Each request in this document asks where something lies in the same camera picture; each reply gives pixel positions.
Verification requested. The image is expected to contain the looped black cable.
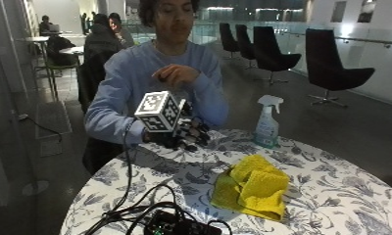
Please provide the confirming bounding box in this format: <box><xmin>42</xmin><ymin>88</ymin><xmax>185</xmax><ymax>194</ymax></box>
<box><xmin>101</xmin><ymin>183</ymin><xmax>233</xmax><ymax>235</ymax></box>

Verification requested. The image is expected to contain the large black swivel chair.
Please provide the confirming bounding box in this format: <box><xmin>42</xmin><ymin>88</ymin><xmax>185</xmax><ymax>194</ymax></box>
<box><xmin>303</xmin><ymin>27</ymin><xmax>375</xmax><ymax>109</ymax></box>

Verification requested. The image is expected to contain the long black glove cable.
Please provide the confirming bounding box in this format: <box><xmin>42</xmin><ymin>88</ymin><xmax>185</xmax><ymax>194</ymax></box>
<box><xmin>82</xmin><ymin>119</ymin><xmax>138</xmax><ymax>235</ymax></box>

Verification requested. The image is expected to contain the black floor cable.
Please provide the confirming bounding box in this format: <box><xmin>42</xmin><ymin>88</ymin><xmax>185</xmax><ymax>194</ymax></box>
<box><xmin>16</xmin><ymin>113</ymin><xmax>64</xmax><ymax>144</ymax></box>

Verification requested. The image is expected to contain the green metal chair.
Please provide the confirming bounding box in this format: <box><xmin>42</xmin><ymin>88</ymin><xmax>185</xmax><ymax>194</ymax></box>
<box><xmin>32</xmin><ymin>60</ymin><xmax>81</xmax><ymax>99</ymax></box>

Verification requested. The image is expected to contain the black electronic box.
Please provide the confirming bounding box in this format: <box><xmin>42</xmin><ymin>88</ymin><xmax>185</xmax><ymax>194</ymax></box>
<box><xmin>142</xmin><ymin>210</ymin><xmax>223</xmax><ymax>235</ymax></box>

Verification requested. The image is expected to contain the round metal floor plate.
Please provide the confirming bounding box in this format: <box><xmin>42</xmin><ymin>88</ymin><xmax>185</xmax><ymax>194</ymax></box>
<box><xmin>21</xmin><ymin>179</ymin><xmax>50</xmax><ymax>197</ymax></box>

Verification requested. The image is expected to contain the white cube with black markers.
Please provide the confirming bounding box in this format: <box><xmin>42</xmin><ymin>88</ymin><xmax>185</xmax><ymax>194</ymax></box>
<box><xmin>133</xmin><ymin>90</ymin><xmax>182</xmax><ymax>134</ymax></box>

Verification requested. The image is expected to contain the yellow microfibre cloth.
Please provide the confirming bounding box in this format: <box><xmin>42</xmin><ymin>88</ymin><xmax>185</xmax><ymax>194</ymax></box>
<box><xmin>209</xmin><ymin>154</ymin><xmax>291</xmax><ymax>222</ymax></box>

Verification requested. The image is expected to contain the metal handrail on glass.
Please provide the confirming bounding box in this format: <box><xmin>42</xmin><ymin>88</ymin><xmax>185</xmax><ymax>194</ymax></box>
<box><xmin>273</xmin><ymin>29</ymin><xmax>392</xmax><ymax>47</ymax></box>

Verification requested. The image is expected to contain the the person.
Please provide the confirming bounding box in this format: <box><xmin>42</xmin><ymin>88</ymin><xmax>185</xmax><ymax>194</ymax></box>
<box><xmin>82</xmin><ymin>0</ymin><xmax>229</xmax><ymax>175</ymax></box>

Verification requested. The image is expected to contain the white round café table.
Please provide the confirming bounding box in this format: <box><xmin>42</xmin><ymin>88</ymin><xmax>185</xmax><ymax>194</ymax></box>
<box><xmin>57</xmin><ymin>45</ymin><xmax>86</xmax><ymax>67</ymax></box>

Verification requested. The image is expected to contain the clear spray bottle white trigger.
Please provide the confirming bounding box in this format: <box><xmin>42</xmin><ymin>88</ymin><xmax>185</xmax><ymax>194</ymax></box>
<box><xmin>251</xmin><ymin>94</ymin><xmax>285</xmax><ymax>150</ymax></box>

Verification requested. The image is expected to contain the white blue floral tablecloth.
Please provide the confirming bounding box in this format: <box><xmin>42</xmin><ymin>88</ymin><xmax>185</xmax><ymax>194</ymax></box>
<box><xmin>57</xmin><ymin>128</ymin><xmax>392</xmax><ymax>235</ymax></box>

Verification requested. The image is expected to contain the grey floor mat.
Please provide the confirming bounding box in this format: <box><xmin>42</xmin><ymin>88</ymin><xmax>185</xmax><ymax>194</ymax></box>
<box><xmin>32</xmin><ymin>100</ymin><xmax>74</xmax><ymax>140</ymax></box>

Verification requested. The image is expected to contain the tall white round table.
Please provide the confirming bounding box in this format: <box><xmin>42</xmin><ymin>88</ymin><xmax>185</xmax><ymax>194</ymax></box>
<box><xmin>17</xmin><ymin>35</ymin><xmax>58</xmax><ymax>101</ymax></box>

